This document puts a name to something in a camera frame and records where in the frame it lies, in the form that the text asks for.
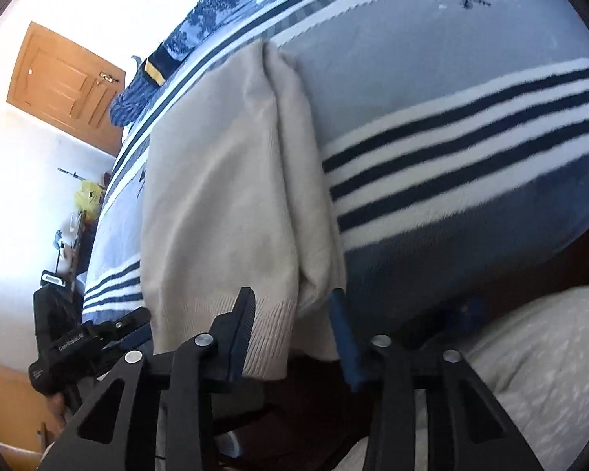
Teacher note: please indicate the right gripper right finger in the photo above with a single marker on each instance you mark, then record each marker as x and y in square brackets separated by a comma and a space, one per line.
[430, 407]

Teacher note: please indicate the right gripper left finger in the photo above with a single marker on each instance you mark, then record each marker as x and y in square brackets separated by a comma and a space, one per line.
[165, 397]

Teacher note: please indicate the beige knit sweater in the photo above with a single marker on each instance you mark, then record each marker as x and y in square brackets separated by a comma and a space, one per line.
[235, 196]

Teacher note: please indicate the person left hand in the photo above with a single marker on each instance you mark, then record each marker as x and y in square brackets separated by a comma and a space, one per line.
[57, 406]

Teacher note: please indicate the cluttered side table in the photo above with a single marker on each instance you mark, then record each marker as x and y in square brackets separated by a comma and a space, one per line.
[58, 301]

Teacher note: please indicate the grey quilted trousers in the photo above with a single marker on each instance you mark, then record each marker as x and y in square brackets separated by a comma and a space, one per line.
[536, 362]

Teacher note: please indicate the yellow plastic bag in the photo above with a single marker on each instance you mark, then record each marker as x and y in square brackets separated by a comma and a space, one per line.
[88, 199]

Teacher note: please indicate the wooden door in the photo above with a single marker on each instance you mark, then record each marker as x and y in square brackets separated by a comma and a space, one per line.
[67, 86]

